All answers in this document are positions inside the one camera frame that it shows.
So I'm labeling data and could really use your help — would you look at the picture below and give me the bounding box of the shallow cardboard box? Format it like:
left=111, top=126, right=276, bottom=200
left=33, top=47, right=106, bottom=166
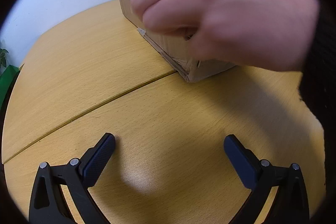
left=117, top=0, right=237, bottom=83

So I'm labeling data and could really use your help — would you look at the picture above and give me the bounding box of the person's right hand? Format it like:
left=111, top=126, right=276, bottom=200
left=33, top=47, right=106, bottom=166
left=130, top=0, right=321, bottom=72

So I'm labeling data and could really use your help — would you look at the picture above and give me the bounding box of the wooden desktop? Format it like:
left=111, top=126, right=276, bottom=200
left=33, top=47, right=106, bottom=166
left=1, top=0, right=326, bottom=224

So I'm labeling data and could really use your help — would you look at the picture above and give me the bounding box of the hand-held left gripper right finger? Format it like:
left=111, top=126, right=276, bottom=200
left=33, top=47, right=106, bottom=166
left=224, top=135, right=310, bottom=224

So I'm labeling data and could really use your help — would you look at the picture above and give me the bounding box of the green table cloth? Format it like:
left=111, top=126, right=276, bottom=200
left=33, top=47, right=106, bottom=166
left=0, top=64, right=21, bottom=109

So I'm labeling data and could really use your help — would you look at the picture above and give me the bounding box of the large potted plant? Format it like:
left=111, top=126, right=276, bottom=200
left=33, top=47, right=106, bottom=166
left=0, top=40, right=9, bottom=68

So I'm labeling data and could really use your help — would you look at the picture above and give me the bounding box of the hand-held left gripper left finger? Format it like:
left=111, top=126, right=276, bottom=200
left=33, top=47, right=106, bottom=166
left=28, top=133, right=116, bottom=224

